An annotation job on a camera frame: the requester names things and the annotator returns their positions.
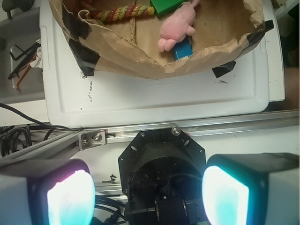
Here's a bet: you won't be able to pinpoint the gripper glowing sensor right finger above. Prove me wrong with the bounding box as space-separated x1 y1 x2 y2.
202 153 300 225

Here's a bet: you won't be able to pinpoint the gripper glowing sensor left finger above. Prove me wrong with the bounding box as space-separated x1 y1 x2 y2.
0 159 96 225

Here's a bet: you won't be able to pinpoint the green block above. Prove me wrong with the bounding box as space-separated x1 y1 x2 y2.
150 0 186 17

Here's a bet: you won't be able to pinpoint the blue block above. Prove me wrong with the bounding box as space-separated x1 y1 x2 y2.
172 37 193 60

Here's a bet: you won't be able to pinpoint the black allen keys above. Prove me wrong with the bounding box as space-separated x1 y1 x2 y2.
8 43 41 80

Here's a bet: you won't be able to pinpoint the brown paper bag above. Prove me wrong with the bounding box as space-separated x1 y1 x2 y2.
49 0 274 79

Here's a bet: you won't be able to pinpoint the pink plush toy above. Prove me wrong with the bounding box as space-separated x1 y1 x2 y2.
157 0 200 53

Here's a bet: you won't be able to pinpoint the aluminium extrusion rail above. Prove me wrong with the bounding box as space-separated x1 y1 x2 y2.
0 110 300 163

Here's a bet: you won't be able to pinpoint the black cables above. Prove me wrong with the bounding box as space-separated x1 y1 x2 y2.
0 103 84 157

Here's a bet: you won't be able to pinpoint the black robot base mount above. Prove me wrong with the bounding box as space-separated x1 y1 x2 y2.
118 138 207 225

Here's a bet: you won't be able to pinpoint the orange handled tool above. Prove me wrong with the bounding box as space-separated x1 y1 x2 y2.
15 53 37 93

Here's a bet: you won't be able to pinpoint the multicolour twisted rope toy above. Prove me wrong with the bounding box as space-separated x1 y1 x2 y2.
81 0 155 25

